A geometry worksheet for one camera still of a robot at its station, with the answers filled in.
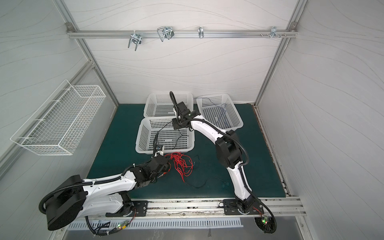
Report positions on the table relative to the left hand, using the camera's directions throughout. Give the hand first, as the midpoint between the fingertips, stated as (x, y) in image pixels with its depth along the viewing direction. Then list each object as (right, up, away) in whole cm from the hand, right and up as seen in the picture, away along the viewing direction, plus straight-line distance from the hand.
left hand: (168, 156), depth 86 cm
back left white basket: (-12, +33, +32) cm, 48 cm away
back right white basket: (+36, +28, +31) cm, 55 cm away
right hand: (+5, +22, +7) cm, 23 cm away
